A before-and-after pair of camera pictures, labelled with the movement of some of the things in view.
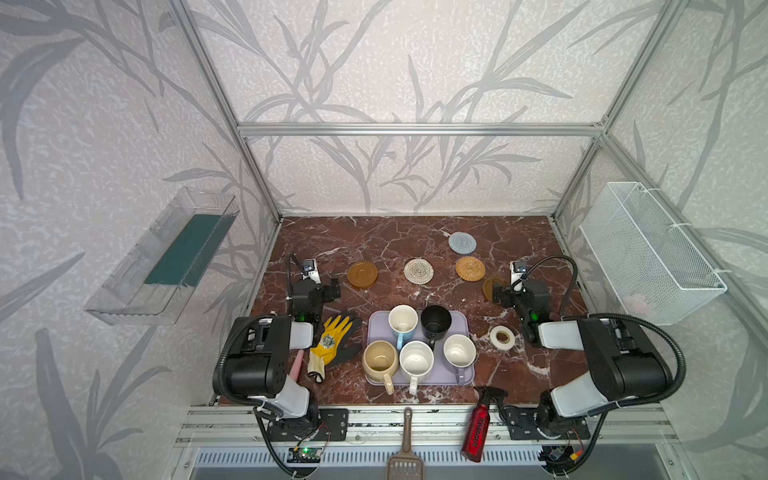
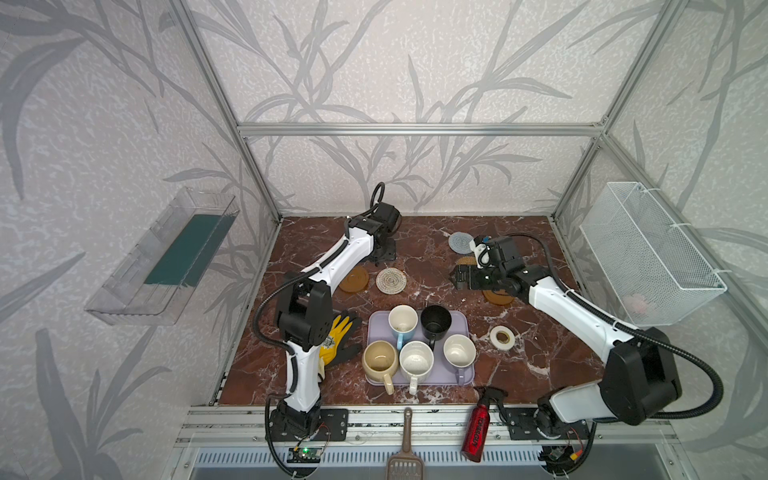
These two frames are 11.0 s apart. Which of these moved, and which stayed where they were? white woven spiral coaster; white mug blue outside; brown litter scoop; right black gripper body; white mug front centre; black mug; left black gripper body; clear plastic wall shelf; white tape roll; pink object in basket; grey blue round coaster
Moved: left black gripper body; white woven spiral coaster; right black gripper body
Stayed: brown litter scoop; clear plastic wall shelf; white mug front centre; pink object in basket; black mug; white tape roll; white mug blue outside; grey blue round coaster
